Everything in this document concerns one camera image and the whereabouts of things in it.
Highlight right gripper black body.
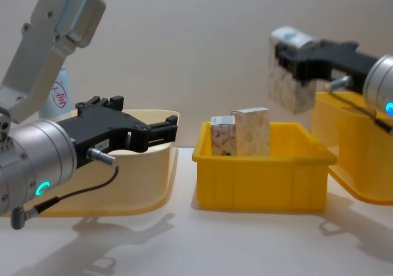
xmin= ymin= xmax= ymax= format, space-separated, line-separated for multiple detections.
xmin=317 ymin=39 xmax=381 ymax=85

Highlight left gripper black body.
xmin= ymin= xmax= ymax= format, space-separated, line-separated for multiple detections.
xmin=56 ymin=108 xmax=152 ymax=170

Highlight tall beige patterned carton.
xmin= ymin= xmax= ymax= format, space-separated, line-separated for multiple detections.
xmin=268 ymin=26 xmax=321 ymax=115

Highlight cream plastic bin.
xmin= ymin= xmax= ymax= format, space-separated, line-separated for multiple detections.
xmin=39 ymin=108 xmax=180 ymax=218

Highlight white carton red pattern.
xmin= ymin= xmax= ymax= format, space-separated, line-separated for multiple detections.
xmin=210 ymin=114 xmax=238 ymax=157

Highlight yellow plastic bin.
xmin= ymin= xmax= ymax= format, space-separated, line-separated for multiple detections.
xmin=192 ymin=121 xmax=338 ymax=213
xmin=310 ymin=90 xmax=393 ymax=206

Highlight thin dark right gripper cable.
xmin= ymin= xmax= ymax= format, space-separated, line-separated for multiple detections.
xmin=324 ymin=75 xmax=393 ymax=133

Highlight thin dark gripper cable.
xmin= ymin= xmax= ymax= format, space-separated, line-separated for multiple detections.
xmin=324 ymin=75 xmax=393 ymax=133
xmin=10 ymin=148 xmax=120 ymax=230

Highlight thin dark left gripper cable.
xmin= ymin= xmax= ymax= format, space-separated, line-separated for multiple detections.
xmin=10 ymin=148 xmax=120 ymax=230

